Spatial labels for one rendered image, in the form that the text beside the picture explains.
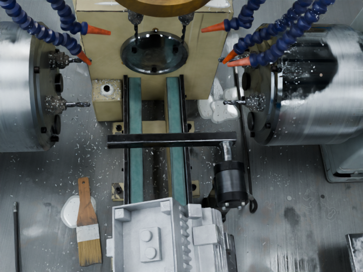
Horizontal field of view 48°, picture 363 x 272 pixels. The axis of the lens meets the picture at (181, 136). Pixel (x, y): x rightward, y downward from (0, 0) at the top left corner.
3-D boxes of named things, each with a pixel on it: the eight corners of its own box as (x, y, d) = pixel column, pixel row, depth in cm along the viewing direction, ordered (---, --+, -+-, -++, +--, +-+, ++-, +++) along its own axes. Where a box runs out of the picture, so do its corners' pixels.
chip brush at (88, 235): (72, 179, 97) (72, 178, 96) (93, 176, 98) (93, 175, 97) (79, 267, 89) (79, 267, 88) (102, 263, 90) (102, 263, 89)
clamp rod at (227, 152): (220, 143, 82) (221, 139, 80) (229, 143, 82) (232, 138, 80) (224, 181, 78) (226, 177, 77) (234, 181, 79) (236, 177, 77)
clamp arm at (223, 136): (233, 134, 83) (107, 137, 81) (236, 128, 80) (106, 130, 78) (235, 150, 82) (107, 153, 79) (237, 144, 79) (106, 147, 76)
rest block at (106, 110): (96, 101, 106) (91, 76, 95) (123, 101, 107) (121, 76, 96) (96, 121, 104) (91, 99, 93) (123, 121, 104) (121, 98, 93)
